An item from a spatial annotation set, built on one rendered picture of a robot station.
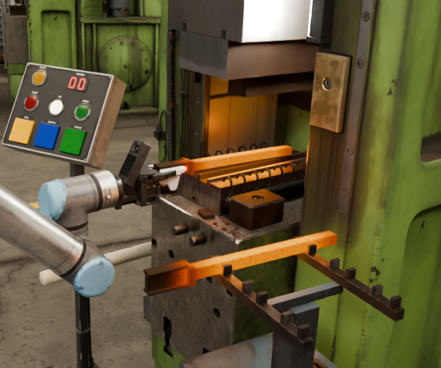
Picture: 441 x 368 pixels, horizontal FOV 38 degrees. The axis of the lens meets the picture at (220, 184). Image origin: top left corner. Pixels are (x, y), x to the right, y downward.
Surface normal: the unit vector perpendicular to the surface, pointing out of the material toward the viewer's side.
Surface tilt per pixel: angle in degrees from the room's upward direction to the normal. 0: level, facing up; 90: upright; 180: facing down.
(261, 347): 0
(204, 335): 90
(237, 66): 90
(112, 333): 0
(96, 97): 60
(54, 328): 0
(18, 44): 90
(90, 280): 93
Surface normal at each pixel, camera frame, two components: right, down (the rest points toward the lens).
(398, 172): 0.62, 0.28
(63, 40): 0.36, 0.33
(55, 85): -0.36, -0.22
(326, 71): -0.78, 0.18
